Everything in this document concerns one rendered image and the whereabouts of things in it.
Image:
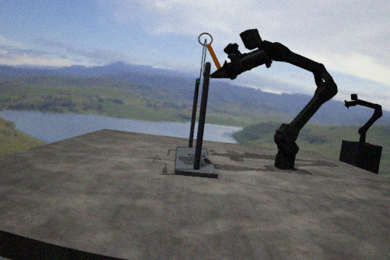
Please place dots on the orange handle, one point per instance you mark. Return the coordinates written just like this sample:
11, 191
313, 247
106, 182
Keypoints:
209, 47

